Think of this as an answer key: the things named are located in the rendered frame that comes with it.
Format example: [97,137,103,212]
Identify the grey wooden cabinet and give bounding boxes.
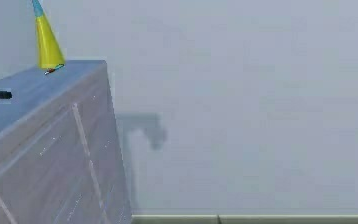
[0,59,133,224]

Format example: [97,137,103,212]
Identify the yellow and teal cone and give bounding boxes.
[31,0,67,75]

